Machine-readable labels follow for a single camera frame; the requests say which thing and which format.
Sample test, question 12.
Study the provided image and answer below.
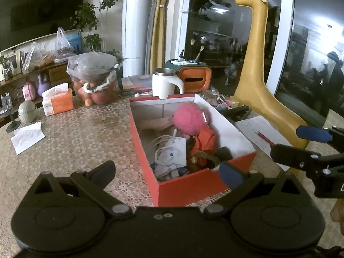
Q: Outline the grey phone stand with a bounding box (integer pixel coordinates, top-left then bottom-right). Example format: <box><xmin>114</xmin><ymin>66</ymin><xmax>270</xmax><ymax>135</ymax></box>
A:
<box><xmin>1</xmin><ymin>94</ymin><xmax>20</xmax><ymax>133</ymax></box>

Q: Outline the orange green desk organizer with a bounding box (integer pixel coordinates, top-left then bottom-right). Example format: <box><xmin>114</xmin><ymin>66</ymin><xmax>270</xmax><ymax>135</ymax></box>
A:
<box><xmin>165</xmin><ymin>59</ymin><xmax>212</xmax><ymax>92</ymax></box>

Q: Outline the tall green houseplant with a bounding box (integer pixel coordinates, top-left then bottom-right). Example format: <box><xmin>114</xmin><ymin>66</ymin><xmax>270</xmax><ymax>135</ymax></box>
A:
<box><xmin>70</xmin><ymin>0</ymin><xmax>123</xmax><ymax>62</ymax></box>

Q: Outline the yellow giraffe figure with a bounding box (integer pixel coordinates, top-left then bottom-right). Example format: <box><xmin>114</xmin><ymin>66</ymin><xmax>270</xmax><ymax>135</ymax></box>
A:
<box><xmin>233</xmin><ymin>0</ymin><xmax>309</xmax><ymax>176</ymax></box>

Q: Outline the white electric kettle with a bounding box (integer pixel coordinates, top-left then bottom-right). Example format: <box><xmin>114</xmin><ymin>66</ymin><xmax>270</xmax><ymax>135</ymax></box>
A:
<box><xmin>152</xmin><ymin>68</ymin><xmax>185</xmax><ymax>100</ymax></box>

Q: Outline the white column air conditioner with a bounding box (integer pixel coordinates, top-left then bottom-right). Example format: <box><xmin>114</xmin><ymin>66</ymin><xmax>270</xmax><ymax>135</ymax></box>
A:
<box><xmin>122</xmin><ymin>0</ymin><xmax>156</xmax><ymax>60</ymax></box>

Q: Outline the person's right hand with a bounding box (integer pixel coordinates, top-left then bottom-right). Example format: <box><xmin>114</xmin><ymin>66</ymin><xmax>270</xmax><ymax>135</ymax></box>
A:
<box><xmin>332</xmin><ymin>201</ymin><xmax>344</xmax><ymax>237</ymax></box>

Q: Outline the blue box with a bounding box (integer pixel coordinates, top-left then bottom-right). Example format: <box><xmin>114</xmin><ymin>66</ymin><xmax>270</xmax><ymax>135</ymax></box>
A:
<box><xmin>66</xmin><ymin>32</ymin><xmax>82</xmax><ymax>54</ymax></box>

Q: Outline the pink plush apple toy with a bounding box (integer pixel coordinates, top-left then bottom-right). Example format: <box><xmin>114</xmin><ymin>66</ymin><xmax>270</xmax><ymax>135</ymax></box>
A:
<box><xmin>172</xmin><ymin>102</ymin><xmax>211</xmax><ymax>136</ymax></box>

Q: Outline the white drawstring bag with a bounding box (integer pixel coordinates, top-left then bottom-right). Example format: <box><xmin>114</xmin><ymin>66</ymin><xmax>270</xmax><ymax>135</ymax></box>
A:
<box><xmin>153</xmin><ymin>134</ymin><xmax>188</xmax><ymax>176</ymax></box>

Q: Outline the white photo frame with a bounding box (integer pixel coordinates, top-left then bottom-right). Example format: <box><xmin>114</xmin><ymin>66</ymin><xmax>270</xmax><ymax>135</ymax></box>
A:
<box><xmin>2</xmin><ymin>54</ymin><xmax>21</xmax><ymax>81</ymax></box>

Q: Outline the blue tissue packet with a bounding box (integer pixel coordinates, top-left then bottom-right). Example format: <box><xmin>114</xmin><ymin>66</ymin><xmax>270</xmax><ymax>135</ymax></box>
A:
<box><xmin>172</xmin><ymin>167</ymin><xmax>190</xmax><ymax>178</ymax></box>

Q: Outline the dark cloth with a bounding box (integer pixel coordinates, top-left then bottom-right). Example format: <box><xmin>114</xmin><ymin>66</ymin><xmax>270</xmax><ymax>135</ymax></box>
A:
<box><xmin>213</xmin><ymin>147</ymin><xmax>234</xmax><ymax>163</ymax></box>

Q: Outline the yellow curtain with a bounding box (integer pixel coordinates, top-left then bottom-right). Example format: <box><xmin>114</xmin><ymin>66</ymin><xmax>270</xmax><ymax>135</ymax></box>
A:
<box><xmin>149</xmin><ymin>0</ymin><xmax>176</xmax><ymax>79</ymax></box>

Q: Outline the purple kettlebell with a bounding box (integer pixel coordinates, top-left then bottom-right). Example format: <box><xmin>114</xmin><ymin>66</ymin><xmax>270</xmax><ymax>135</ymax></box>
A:
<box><xmin>38</xmin><ymin>74</ymin><xmax>52</xmax><ymax>96</ymax></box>

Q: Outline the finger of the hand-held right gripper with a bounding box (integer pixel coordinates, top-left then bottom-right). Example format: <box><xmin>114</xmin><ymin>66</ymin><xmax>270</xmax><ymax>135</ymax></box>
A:
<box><xmin>270</xmin><ymin>144</ymin><xmax>344</xmax><ymax>179</ymax></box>
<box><xmin>296</xmin><ymin>126</ymin><xmax>344</xmax><ymax>143</ymax></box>

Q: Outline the red pen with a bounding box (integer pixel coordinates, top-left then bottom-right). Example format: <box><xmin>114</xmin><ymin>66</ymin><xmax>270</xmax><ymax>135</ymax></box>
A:
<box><xmin>253</xmin><ymin>130</ymin><xmax>276</xmax><ymax>148</ymax></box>

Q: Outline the brown round object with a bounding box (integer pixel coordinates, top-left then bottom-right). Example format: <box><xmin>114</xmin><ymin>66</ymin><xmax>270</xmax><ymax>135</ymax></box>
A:
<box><xmin>187</xmin><ymin>152</ymin><xmax>219</xmax><ymax>172</ymax></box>

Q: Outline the plastic bag of fruit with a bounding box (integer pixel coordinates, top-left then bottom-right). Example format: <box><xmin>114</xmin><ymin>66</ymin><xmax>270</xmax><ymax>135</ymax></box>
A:
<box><xmin>66</xmin><ymin>52</ymin><xmax>122</xmax><ymax>106</ymax></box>

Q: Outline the orange white tissue pack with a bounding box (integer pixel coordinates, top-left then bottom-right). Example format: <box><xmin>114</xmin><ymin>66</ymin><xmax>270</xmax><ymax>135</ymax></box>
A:
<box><xmin>41</xmin><ymin>82</ymin><xmax>74</xmax><ymax>117</ymax></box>

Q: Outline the black television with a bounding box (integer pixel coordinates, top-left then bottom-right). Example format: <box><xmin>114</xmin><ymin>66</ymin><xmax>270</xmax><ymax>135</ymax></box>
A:
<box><xmin>0</xmin><ymin>0</ymin><xmax>85</xmax><ymax>53</ymax></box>

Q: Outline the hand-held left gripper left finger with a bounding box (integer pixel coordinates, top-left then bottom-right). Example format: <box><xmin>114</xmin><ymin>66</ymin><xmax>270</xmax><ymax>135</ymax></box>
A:
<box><xmin>34</xmin><ymin>161</ymin><xmax>133</xmax><ymax>219</ymax></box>

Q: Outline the white handwritten paper sheet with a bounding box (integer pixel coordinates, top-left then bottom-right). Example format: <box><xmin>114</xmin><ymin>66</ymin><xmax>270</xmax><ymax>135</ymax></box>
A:
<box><xmin>235</xmin><ymin>115</ymin><xmax>291</xmax><ymax>172</ymax></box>

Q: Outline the plastic bag of oranges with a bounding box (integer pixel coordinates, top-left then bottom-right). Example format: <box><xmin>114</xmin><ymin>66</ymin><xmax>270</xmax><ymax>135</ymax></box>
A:
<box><xmin>21</xmin><ymin>42</ymin><xmax>57</xmax><ymax>74</ymax></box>

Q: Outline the orange cloth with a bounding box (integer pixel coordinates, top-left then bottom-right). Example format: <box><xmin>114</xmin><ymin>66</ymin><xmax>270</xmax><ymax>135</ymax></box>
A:
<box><xmin>192</xmin><ymin>127</ymin><xmax>217</xmax><ymax>158</ymax></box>

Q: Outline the white cardboard box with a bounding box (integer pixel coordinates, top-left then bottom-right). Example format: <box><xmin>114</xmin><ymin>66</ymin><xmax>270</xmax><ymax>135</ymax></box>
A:
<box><xmin>129</xmin><ymin>94</ymin><xmax>257</xmax><ymax>207</ymax></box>

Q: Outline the crumpled white paper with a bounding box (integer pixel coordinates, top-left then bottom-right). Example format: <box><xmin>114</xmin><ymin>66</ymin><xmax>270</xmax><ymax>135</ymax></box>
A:
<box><xmin>11</xmin><ymin>122</ymin><xmax>46</xmax><ymax>155</ymax></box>

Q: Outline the stack of colourful books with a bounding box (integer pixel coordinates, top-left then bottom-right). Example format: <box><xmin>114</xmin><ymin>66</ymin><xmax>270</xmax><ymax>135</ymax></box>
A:
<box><xmin>121</xmin><ymin>75</ymin><xmax>154</xmax><ymax>93</ymax></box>

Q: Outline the wooden sideboard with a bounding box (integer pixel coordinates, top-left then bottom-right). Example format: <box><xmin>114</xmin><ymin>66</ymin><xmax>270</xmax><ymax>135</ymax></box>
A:
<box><xmin>0</xmin><ymin>59</ymin><xmax>73</xmax><ymax>108</ymax></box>

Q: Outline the round ribbed ceramic jar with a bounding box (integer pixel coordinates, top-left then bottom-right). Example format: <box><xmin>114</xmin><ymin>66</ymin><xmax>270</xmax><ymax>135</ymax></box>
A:
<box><xmin>18</xmin><ymin>100</ymin><xmax>37</xmax><ymax>125</ymax></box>

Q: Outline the pink kettlebell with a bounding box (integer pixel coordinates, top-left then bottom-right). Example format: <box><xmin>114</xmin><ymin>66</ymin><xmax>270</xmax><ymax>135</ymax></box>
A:
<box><xmin>22</xmin><ymin>82</ymin><xmax>37</xmax><ymax>102</ymax></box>

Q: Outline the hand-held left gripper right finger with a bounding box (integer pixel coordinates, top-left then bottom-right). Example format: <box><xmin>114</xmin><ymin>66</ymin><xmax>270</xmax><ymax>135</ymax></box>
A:
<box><xmin>204</xmin><ymin>163</ymin><xmax>300</xmax><ymax>217</ymax></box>

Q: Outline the clear plastic bag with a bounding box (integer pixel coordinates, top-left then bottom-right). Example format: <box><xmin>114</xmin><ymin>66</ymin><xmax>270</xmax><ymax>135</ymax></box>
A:
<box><xmin>54</xmin><ymin>27</ymin><xmax>72</xmax><ymax>60</ymax></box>

